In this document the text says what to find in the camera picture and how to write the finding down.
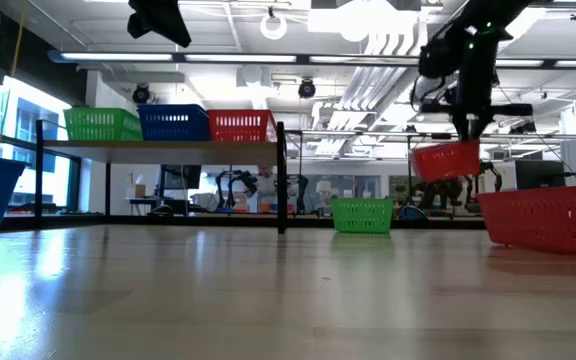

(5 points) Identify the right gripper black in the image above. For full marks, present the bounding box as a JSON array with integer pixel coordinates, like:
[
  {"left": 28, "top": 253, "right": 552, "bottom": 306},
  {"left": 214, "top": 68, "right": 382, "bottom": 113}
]
[{"left": 420, "top": 64, "right": 534, "bottom": 144}]

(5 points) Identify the red slotted plastic basket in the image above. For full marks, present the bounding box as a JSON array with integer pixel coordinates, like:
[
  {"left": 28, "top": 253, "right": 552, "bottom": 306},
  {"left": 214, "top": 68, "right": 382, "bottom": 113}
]
[
  {"left": 207, "top": 109, "right": 278, "bottom": 143},
  {"left": 476, "top": 183, "right": 576, "bottom": 260},
  {"left": 410, "top": 139, "right": 482, "bottom": 184}
]

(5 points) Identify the green slotted plastic basket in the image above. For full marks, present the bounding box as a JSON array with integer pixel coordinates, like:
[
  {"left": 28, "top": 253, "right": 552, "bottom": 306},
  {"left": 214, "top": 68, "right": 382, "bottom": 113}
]
[
  {"left": 62, "top": 107, "right": 144, "bottom": 142},
  {"left": 330, "top": 197, "right": 395, "bottom": 235}
]

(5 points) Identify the black ceiling track lamp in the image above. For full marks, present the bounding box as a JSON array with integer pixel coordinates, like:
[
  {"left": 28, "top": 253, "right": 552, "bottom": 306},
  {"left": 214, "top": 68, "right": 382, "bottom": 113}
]
[{"left": 507, "top": 119, "right": 538, "bottom": 136}]

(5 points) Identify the large black monitor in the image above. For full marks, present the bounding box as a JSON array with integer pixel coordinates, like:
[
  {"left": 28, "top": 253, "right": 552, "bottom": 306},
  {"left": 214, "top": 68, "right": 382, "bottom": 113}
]
[{"left": 515, "top": 159, "right": 567, "bottom": 191}]

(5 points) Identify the blue dome object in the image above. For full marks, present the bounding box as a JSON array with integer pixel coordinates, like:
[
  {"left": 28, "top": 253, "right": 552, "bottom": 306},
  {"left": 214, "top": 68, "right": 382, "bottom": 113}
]
[{"left": 398, "top": 203, "right": 428, "bottom": 222}]

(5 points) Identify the black overhead light beam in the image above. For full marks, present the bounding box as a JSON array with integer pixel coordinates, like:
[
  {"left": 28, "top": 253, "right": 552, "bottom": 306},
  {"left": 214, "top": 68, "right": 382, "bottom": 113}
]
[{"left": 46, "top": 48, "right": 576, "bottom": 71}]

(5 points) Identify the bright ceiling light panel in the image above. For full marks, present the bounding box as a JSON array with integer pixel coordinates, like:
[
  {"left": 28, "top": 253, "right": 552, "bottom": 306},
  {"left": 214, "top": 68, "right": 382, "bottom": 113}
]
[{"left": 307, "top": 0, "right": 422, "bottom": 44}]

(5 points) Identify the small black monitor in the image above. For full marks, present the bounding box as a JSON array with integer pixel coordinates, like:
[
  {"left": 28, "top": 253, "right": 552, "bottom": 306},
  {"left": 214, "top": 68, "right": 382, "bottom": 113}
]
[{"left": 160, "top": 164, "right": 203, "bottom": 191}]

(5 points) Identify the person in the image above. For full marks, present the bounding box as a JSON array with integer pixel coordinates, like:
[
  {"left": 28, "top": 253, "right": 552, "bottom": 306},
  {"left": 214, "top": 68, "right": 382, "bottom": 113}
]
[{"left": 256, "top": 165, "right": 279, "bottom": 214}]

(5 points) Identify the thin black background frame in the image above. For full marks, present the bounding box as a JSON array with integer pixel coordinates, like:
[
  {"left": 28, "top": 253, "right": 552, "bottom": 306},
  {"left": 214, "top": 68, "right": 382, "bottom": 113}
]
[{"left": 287, "top": 128, "right": 576, "bottom": 216}]

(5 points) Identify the black round ceiling camera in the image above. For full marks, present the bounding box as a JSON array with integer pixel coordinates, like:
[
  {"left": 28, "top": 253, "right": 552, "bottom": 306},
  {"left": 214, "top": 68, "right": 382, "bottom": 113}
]
[
  {"left": 132, "top": 84, "right": 151, "bottom": 106},
  {"left": 297, "top": 78, "right": 317, "bottom": 100}
]

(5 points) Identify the white ring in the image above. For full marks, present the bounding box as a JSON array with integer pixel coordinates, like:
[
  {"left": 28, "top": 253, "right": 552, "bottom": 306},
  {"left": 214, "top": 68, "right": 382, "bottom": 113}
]
[{"left": 259, "top": 12, "right": 289, "bottom": 42}]

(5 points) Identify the wooden shelf black metal frame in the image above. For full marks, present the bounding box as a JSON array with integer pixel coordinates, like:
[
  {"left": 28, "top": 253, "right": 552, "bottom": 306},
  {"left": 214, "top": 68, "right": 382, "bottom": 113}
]
[{"left": 34, "top": 118, "right": 289, "bottom": 235}]

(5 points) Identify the yellow hanging cord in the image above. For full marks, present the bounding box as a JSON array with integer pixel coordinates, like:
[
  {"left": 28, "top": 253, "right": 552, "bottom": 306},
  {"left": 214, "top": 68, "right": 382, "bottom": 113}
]
[{"left": 9, "top": 13, "right": 25, "bottom": 79}]

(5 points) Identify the large window black frame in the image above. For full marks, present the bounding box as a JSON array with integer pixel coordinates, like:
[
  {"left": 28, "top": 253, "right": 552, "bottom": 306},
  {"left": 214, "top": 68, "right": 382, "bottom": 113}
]
[{"left": 0, "top": 74, "right": 82, "bottom": 215}]

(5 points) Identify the black aluminium rig frame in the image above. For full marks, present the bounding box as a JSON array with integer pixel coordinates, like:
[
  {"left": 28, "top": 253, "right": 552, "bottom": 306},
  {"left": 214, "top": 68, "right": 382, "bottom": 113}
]
[{"left": 0, "top": 213, "right": 487, "bottom": 232}]

